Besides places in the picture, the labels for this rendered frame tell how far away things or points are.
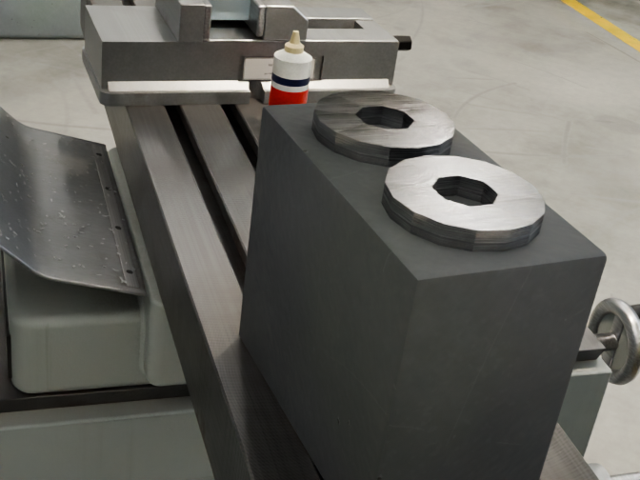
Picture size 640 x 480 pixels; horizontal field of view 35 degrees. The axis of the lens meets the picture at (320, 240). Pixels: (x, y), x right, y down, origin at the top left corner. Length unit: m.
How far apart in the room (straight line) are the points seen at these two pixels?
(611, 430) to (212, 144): 1.45
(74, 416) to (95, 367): 0.06
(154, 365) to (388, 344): 0.47
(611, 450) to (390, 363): 1.73
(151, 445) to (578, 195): 2.39
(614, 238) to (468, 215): 2.55
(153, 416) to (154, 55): 0.38
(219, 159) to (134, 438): 0.29
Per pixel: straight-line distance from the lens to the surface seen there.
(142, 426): 1.05
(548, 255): 0.55
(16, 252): 0.92
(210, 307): 0.80
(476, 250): 0.54
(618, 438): 2.30
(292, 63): 1.07
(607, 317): 1.45
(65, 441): 1.05
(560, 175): 3.40
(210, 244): 0.88
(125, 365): 1.01
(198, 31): 1.13
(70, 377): 1.01
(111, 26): 1.17
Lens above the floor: 1.35
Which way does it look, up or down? 29 degrees down
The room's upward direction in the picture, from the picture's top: 8 degrees clockwise
